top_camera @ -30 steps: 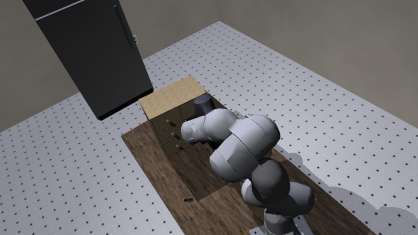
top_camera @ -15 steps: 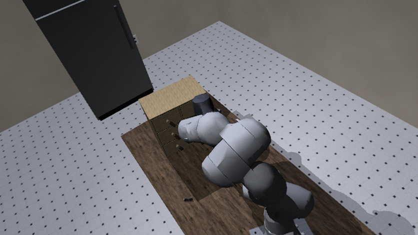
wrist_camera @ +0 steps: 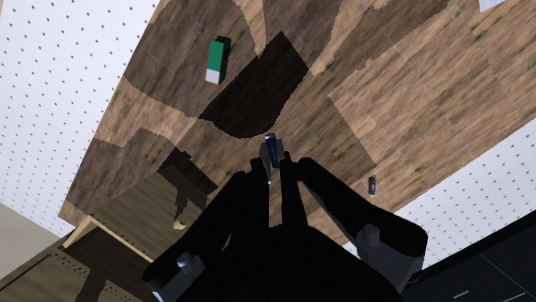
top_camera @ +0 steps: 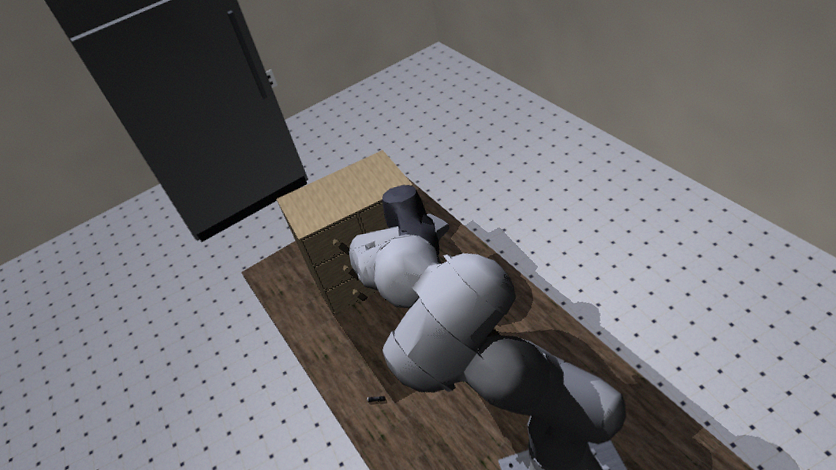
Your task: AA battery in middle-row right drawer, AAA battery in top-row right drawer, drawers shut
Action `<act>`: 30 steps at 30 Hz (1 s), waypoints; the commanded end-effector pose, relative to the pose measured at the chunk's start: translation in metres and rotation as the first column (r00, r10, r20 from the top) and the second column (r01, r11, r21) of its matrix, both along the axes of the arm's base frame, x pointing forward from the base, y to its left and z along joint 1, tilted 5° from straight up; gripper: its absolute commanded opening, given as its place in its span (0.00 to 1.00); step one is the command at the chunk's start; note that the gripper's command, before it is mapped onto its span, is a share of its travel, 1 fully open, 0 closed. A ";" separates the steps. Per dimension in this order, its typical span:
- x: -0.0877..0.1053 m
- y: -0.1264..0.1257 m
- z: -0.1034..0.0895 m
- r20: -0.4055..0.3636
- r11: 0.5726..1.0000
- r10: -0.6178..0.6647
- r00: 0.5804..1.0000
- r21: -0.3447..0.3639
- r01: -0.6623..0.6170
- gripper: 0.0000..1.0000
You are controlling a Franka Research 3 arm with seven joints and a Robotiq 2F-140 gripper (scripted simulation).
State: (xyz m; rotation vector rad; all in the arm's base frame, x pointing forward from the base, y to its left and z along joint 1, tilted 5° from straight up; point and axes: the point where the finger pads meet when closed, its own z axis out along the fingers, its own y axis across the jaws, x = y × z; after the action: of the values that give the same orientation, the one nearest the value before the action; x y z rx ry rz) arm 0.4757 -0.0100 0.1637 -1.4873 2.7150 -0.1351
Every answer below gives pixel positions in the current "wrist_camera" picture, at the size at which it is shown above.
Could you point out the blue battery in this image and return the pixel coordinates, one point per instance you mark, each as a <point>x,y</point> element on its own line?
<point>272,149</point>

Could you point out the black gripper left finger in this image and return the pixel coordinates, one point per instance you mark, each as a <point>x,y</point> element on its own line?
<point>177,268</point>

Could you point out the small dark brown chest of drawers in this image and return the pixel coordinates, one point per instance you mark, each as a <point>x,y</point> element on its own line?
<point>54,250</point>

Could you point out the green and white eraser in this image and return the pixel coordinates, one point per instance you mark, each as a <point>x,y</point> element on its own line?
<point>215,62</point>

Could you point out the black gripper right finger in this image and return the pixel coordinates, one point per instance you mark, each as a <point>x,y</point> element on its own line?
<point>393,246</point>

